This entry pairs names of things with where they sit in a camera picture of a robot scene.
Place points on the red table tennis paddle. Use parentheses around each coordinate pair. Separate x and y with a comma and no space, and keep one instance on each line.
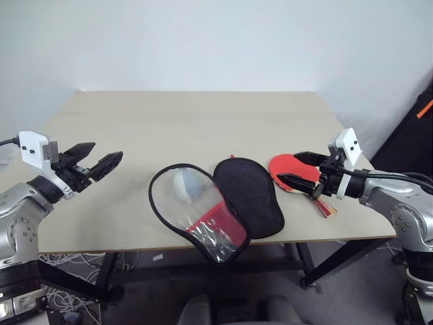
(297,168)

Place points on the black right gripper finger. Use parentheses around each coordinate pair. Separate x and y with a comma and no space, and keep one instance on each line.
(299,183)
(311,158)

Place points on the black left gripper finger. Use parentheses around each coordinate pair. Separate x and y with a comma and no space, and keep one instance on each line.
(106,164)
(83,150)

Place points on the small grey floor scrap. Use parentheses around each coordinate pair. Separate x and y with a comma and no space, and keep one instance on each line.
(158,258)

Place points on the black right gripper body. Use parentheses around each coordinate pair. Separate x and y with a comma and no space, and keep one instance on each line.
(329,179)

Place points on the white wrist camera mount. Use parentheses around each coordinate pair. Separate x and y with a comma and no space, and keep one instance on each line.
(350,145)
(32,149)

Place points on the black red paddle case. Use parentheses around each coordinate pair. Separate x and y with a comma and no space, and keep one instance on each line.
(247,189)

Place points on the orange tag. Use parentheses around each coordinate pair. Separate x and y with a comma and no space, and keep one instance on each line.
(425,109)

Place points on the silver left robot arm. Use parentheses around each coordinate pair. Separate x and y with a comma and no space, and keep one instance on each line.
(20,203)

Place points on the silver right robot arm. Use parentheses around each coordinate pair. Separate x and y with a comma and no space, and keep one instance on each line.
(382,193)

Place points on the black metal table frame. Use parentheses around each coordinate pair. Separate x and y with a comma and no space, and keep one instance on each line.
(324,267)

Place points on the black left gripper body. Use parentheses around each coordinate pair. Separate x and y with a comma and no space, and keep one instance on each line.
(72,172)

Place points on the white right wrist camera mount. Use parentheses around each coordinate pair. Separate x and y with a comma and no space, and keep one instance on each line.
(350,145)

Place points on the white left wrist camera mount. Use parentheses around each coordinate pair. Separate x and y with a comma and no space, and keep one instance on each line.
(32,149)

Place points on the white ping pong ball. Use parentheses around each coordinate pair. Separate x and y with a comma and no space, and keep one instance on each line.
(181,188)

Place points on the black fabric stand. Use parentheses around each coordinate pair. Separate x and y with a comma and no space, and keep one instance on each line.
(409,142)

